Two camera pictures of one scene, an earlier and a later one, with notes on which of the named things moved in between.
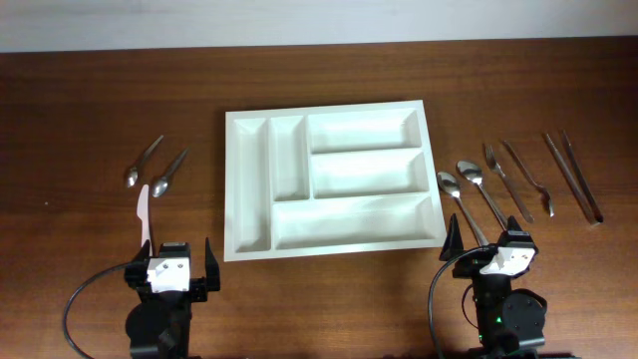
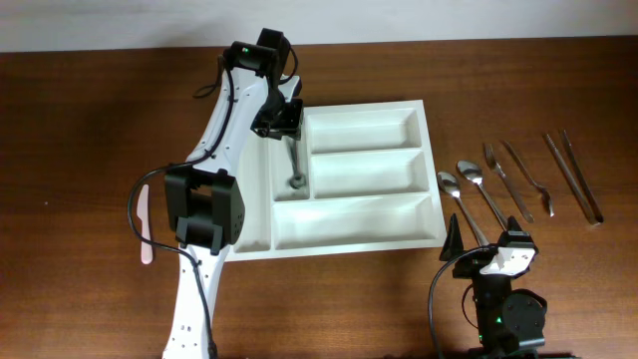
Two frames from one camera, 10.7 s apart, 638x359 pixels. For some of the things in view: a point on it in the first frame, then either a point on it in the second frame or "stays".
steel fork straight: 492,164 stays
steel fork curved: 544,195 stays
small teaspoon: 161,184 → 298,179
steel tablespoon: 473,171 stays
